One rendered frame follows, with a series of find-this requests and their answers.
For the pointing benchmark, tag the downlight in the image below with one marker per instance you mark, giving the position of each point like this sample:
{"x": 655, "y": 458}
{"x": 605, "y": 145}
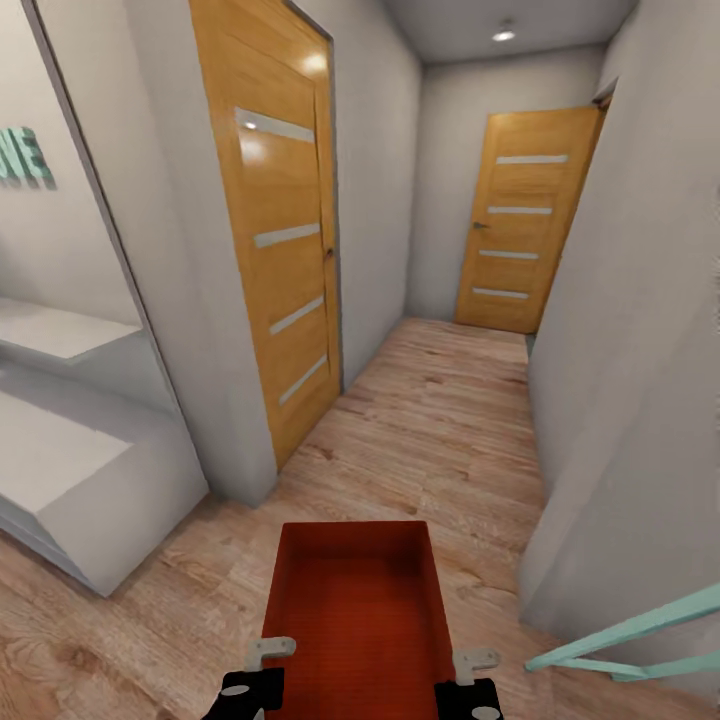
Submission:
{"x": 503, "y": 33}

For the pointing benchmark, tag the door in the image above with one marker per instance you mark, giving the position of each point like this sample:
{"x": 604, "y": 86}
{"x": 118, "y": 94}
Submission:
{"x": 533, "y": 169}
{"x": 266, "y": 76}

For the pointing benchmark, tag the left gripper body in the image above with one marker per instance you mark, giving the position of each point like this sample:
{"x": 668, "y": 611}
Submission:
{"x": 270, "y": 682}

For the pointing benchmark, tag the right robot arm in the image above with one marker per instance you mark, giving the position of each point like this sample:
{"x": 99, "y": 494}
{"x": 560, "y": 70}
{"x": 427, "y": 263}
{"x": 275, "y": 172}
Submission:
{"x": 469, "y": 698}

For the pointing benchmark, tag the storage box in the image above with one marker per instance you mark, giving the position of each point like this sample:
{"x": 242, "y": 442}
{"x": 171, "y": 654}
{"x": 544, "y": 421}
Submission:
{"x": 363, "y": 602}

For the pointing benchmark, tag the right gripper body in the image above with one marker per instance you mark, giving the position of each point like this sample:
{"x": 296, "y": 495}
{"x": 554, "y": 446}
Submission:
{"x": 450, "y": 696}

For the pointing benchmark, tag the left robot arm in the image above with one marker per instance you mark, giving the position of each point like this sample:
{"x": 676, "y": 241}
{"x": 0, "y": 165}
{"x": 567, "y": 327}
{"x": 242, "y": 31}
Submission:
{"x": 247, "y": 694}

